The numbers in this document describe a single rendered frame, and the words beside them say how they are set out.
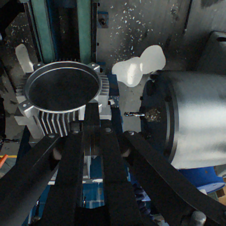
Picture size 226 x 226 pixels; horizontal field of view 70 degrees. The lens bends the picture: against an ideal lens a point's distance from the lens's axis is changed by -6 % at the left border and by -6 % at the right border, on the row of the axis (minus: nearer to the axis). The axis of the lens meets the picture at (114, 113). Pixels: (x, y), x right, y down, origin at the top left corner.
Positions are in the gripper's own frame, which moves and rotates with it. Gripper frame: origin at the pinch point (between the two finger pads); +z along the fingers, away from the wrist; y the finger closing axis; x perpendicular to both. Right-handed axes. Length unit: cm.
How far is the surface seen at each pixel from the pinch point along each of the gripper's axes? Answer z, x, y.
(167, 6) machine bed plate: 32.6, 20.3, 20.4
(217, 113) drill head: 10.7, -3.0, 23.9
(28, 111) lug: 12.8, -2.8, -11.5
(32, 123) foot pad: 16.5, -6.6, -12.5
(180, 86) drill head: 14.5, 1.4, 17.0
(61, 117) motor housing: 12.7, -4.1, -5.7
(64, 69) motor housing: 26.2, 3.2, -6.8
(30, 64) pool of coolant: 42.3, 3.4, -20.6
